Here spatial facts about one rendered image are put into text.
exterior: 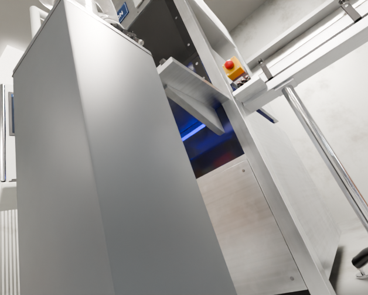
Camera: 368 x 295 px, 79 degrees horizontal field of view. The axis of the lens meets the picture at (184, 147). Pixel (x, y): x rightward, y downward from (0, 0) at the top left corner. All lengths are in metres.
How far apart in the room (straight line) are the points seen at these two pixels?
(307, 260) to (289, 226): 0.12
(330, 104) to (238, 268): 2.70
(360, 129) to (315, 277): 2.53
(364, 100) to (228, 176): 2.60
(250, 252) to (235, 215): 0.15
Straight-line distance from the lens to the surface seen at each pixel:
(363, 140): 3.28
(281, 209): 0.93
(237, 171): 0.98
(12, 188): 1.19
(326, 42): 1.15
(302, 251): 0.94
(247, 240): 0.99
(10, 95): 1.72
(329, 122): 3.33
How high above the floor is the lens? 0.35
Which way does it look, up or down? 22 degrees up
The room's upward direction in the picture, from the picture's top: 20 degrees counter-clockwise
